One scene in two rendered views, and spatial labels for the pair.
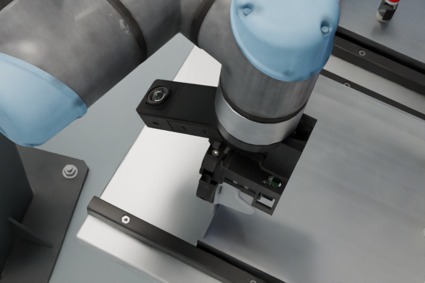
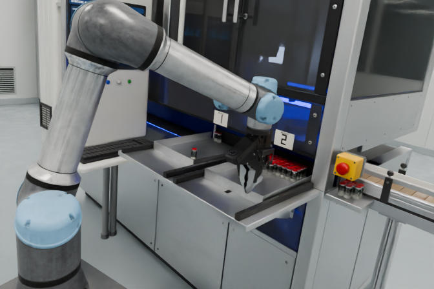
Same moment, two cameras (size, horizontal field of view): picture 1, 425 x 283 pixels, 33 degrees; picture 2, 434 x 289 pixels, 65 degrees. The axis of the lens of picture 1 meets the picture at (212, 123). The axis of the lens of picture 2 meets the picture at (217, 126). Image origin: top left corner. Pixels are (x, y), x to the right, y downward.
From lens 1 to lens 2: 96 cm
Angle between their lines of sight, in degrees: 64
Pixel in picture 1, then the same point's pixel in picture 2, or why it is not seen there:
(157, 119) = (241, 155)
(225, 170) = (263, 152)
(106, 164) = not seen: outside the picture
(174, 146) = (219, 200)
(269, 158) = (267, 140)
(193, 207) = (245, 202)
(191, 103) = (242, 145)
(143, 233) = (254, 208)
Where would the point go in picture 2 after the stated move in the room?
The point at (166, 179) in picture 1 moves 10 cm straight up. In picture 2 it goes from (232, 204) to (236, 174)
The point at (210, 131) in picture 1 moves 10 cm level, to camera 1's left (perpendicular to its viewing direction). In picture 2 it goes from (254, 144) to (240, 151)
